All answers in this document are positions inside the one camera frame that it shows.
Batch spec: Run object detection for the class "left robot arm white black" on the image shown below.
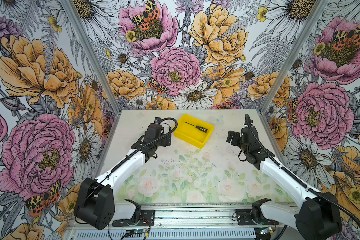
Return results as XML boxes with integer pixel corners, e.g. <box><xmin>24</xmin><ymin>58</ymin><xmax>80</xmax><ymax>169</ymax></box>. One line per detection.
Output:
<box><xmin>74</xmin><ymin>118</ymin><xmax>178</xmax><ymax>230</ymax></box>

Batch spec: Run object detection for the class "aluminium mounting rail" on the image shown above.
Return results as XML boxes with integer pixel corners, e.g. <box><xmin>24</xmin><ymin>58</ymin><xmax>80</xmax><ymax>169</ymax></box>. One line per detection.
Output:
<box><xmin>67</xmin><ymin>203</ymin><xmax>301</xmax><ymax>230</ymax></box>

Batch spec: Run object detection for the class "right aluminium frame post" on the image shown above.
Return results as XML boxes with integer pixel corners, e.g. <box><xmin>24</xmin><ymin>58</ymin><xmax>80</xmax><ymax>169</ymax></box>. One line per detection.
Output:
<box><xmin>259</xmin><ymin>0</ymin><xmax>329</xmax><ymax>114</ymax></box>

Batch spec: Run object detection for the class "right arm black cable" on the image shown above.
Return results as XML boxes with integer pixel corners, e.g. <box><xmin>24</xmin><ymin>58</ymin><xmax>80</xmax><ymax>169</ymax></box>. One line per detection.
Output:
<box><xmin>244</xmin><ymin>113</ymin><xmax>360</xmax><ymax>240</ymax></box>

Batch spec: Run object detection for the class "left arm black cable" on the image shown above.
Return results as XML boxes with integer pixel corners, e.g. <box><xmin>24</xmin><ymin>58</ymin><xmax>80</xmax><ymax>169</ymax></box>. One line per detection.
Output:
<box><xmin>74</xmin><ymin>116</ymin><xmax>179</xmax><ymax>224</ymax></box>

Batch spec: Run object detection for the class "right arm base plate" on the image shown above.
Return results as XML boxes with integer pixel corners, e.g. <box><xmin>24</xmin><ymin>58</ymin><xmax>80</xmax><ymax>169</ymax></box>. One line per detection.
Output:
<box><xmin>232</xmin><ymin>209</ymin><xmax>280</xmax><ymax>226</ymax></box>

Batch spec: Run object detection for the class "left aluminium frame post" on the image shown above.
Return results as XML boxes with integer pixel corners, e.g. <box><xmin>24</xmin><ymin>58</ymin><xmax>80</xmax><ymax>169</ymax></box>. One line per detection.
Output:
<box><xmin>62</xmin><ymin>1</ymin><xmax>122</xmax><ymax>117</ymax></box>

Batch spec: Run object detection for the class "white vented cable duct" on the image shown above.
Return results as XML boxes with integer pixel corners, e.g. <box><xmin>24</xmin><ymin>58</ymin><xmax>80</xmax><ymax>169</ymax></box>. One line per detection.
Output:
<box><xmin>71</xmin><ymin>228</ymin><xmax>256</xmax><ymax>240</ymax></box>

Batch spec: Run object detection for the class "aluminium frame post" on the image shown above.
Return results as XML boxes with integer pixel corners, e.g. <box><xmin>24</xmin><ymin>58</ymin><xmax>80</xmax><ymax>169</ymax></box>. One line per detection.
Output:
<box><xmin>62</xmin><ymin>1</ymin><xmax>122</xmax><ymax>117</ymax></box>
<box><xmin>259</xmin><ymin>0</ymin><xmax>329</xmax><ymax>114</ymax></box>

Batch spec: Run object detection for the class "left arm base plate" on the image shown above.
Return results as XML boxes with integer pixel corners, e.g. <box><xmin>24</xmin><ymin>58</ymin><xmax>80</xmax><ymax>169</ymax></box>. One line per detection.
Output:
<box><xmin>112</xmin><ymin>210</ymin><xmax>156</xmax><ymax>227</ymax></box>

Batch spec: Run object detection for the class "black yellow screwdriver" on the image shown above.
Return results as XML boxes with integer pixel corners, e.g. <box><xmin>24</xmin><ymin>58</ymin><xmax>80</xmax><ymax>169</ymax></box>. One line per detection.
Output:
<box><xmin>185</xmin><ymin>122</ymin><xmax>208</xmax><ymax>133</ymax></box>

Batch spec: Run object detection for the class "yellow plastic bin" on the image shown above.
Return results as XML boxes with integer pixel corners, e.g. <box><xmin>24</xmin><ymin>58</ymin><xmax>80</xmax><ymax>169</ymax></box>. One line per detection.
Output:
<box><xmin>174</xmin><ymin>114</ymin><xmax>215</xmax><ymax>149</ymax></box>

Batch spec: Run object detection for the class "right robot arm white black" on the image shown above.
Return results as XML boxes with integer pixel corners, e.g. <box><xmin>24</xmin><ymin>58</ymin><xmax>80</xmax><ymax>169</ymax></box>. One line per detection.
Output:
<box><xmin>227</xmin><ymin>115</ymin><xmax>343</xmax><ymax>240</ymax></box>

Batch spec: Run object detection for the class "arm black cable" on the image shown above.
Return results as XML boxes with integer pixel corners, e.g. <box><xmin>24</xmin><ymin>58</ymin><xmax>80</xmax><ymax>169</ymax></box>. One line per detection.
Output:
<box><xmin>74</xmin><ymin>116</ymin><xmax>179</xmax><ymax>224</ymax></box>
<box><xmin>244</xmin><ymin>113</ymin><xmax>360</xmax><ymax>240</ymax></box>

